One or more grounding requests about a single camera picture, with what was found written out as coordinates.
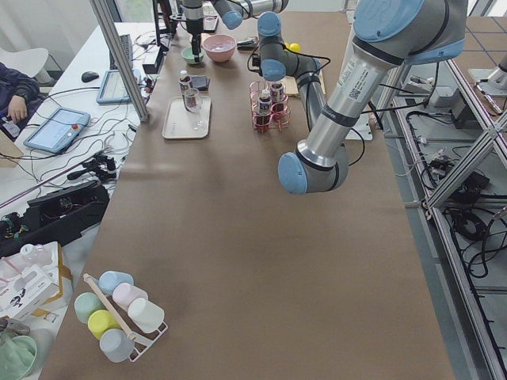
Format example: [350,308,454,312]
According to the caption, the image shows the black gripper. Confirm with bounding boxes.
[237,36,259,50]
[170,9,204,63]

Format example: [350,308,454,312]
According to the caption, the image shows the copper wire bottle basket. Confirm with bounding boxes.
[249,81,291,133]

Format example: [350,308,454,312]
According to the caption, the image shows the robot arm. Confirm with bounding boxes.
[247,0,467,194]

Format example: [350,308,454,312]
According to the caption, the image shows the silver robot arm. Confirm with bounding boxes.
[180,0,288,63]

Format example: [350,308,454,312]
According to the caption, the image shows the tea bottle white cap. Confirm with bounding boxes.
[256,89,272,127]

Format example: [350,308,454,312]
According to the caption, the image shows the mint green bowl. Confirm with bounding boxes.
[181,46,204,65]

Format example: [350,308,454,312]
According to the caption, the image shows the pink bowl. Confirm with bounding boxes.
[202,34,237,63]

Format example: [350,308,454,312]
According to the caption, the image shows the black metal glass rack tray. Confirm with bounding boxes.
[204,15,219,33]

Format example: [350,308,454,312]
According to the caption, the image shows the grey folded cloth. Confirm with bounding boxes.
[191,75,211,91]

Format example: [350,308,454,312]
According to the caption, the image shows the clear wine glass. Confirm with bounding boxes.
[183,87,204,131]

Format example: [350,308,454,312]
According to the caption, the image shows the bamboo cutting board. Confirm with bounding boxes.
[282,70,326,97]

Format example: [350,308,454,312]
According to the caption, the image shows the black keyboard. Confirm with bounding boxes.
[109,33,134,72]

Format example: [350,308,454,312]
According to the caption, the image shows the white rabbit tray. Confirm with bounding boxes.
[162,96,212,140]

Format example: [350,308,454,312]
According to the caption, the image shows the blue teach pendant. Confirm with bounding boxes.
[96,70,130,105]
[23,108,90,154]

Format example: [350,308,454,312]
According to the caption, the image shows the black computer mouse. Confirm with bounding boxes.
[81,71,100,83]

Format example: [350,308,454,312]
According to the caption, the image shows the seated person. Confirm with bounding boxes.
[0,63,43,131]

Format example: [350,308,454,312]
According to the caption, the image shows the black open case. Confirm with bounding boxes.
[1,180,109,257]

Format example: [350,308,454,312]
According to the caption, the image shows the blue plastic cup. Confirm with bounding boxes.
[98,270,134,295]

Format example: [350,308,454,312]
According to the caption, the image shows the pink plastic cup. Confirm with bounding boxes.
[112,283,148,311]

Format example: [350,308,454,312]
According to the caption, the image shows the white plastic cup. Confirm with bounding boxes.
[128,298,165,333]

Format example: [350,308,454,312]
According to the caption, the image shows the green plastic cup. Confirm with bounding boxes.
[74,292,105,324]

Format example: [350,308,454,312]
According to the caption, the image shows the white cardboard box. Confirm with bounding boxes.
[1,241,73,320]

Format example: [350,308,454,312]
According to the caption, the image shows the yellow plastic cup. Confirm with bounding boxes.
[87,310,120,340]

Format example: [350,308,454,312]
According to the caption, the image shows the grey plastic cup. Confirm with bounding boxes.
[99,329,135,363]

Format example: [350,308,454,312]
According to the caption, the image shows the aluminium frame post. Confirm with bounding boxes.
[89,0,149,122]

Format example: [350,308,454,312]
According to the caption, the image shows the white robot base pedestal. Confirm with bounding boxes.
[345,113,373,141]

